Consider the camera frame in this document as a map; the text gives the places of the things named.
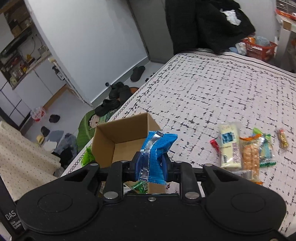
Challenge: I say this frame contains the green cartoon floor mat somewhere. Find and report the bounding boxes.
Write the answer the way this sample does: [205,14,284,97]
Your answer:
[76,109,118,152]

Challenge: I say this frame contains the black shoes pair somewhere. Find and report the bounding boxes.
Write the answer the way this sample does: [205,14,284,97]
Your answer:
[108,82,132,99]

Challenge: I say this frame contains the orange cracker snack packet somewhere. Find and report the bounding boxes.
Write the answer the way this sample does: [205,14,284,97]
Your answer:
[240,134,262,185]

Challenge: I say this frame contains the orange plastic basket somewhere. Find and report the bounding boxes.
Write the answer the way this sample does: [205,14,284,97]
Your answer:
[243,39,277,62]

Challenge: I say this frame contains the red white plastic bag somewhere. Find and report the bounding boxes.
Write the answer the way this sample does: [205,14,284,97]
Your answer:
[30,106,46,122]

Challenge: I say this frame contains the brown cardboard box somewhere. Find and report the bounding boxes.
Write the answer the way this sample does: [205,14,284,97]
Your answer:
[91,113,161,201]

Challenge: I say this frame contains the green candy wrapper in box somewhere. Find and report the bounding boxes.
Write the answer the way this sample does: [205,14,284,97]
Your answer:
[132,180,148,194]

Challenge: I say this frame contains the small gold candy packet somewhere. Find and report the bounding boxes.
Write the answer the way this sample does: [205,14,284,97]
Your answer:
[277,128,288,150]

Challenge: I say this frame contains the white door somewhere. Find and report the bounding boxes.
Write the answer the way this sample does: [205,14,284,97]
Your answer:
[25,1,148,104]

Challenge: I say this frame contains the red small candy wrapper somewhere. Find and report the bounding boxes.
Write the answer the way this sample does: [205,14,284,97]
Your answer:
[210,138,219,153]

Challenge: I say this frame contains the cluttered kitchen shelf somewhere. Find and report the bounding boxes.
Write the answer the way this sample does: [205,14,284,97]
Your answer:
[1,1,51,88]

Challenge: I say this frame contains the white milk candy packet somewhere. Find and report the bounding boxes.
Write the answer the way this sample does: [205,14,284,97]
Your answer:
[219,122,242,170]

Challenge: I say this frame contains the black shoe near mat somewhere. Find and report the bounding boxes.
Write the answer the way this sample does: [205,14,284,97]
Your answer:
[95,99,120,117]

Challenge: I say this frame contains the black slippers by wall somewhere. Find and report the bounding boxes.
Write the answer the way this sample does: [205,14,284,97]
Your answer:
[130,66,145,82]

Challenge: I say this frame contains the blue foil snack packet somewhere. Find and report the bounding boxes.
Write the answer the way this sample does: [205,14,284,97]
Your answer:
[139,131,178,185]

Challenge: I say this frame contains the black clothing pile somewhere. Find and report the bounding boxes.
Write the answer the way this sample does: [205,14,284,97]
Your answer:
[165,1,255,54]

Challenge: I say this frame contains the white black patterned bedspread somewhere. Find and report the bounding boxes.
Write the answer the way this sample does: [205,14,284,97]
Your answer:
[60,51,296,237]

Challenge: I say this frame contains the cream dotted cloth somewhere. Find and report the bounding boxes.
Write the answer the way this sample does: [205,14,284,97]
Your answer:
[0,121,61,201]

